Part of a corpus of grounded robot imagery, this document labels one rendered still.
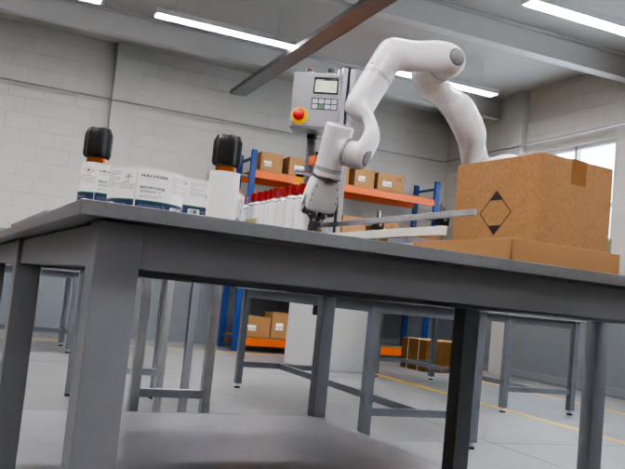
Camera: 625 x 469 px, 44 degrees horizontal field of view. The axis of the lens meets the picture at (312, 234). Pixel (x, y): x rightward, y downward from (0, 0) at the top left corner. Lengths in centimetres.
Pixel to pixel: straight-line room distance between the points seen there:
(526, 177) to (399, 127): 971
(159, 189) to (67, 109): 806
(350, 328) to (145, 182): 617
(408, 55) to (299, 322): 607
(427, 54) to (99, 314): 158
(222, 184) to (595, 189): 99
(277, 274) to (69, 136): 894
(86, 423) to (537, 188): 118
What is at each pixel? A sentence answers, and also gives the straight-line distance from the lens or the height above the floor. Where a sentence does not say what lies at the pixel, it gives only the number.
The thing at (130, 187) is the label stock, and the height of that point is 97.
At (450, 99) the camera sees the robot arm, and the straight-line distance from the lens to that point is 245.
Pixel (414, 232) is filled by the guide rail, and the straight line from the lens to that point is 174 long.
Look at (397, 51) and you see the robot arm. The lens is 237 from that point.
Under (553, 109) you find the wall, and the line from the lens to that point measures 1015.
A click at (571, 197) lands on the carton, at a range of 190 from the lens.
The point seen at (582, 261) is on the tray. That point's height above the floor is 85.
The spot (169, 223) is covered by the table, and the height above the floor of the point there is 81.
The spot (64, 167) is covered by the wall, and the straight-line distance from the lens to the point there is 994.
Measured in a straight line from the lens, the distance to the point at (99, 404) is 105.
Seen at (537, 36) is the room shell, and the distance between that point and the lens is 847.
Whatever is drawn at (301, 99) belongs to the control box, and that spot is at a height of 138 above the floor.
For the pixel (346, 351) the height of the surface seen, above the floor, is 22.
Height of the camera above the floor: 73
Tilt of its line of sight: 5 degrees up
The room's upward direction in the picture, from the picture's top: 6 degrees clockwise
